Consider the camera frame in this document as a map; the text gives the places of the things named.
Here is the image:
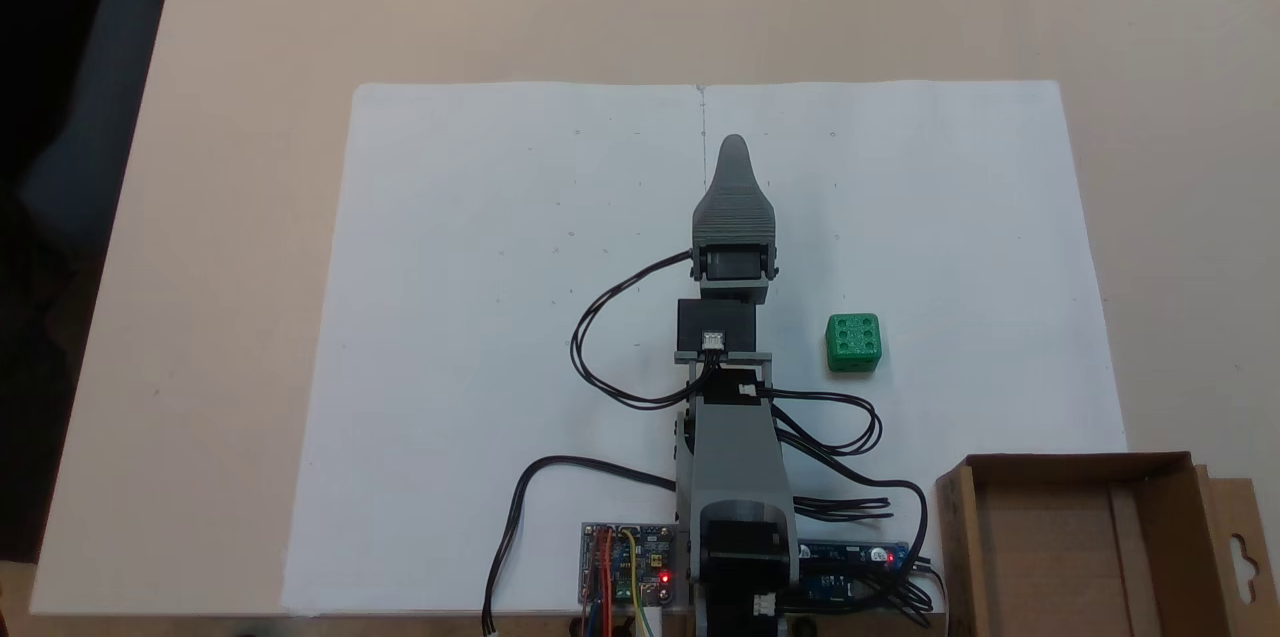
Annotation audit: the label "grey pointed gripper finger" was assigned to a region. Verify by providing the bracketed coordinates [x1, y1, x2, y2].
[692, 134, 779, 252]

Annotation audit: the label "green dice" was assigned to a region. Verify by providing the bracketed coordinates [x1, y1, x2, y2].
[826, 313, 883, 375]

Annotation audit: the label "blue circuit board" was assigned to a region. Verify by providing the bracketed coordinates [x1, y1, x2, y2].
[798, 541, 913, 610]

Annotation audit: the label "brown cardboard box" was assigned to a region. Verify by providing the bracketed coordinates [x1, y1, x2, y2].
[935, 452, 1267, 637]

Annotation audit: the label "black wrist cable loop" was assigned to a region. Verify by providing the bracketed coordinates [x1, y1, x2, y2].
[569, 252, 716, 411]

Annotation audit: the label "black forearm cable loop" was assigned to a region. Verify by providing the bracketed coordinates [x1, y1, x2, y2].
[758, 387, 884, 459]

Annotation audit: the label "circuit board with coloured wires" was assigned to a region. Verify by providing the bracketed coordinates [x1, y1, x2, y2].
[578, 521, 693, 637]

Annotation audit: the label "black base cable bundle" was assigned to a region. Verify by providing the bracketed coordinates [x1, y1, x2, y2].
[775, 427, 947, 630]

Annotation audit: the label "black power cable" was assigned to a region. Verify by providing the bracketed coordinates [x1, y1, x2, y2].
[482, 456, 681, 637]

